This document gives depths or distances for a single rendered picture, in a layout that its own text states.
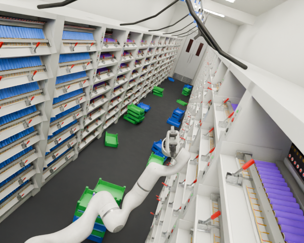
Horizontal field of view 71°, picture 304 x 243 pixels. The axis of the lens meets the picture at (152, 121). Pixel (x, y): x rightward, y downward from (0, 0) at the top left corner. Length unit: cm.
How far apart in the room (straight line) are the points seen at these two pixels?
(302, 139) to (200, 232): 47
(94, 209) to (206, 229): 62
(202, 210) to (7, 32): 137
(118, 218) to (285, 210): 76
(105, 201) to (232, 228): 77
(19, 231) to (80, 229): 119
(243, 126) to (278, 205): 27
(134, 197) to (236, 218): 74
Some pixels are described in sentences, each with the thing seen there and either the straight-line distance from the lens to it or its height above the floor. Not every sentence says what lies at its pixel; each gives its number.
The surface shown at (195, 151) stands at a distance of 158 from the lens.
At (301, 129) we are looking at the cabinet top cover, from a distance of 41.
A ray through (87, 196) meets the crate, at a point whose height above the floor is 32.
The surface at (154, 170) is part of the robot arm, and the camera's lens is 111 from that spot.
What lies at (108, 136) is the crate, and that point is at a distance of 365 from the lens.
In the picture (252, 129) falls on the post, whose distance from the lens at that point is 77.
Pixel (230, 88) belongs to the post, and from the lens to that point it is 144.
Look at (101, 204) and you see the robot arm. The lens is 117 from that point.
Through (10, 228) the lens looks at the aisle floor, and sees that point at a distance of 233.
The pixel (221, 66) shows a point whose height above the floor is 173.
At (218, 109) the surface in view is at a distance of 129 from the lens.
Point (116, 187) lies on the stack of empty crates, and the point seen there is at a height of 18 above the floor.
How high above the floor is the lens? 187
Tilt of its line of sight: 24 degrees down
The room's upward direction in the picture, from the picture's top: 20 degrees clockwise
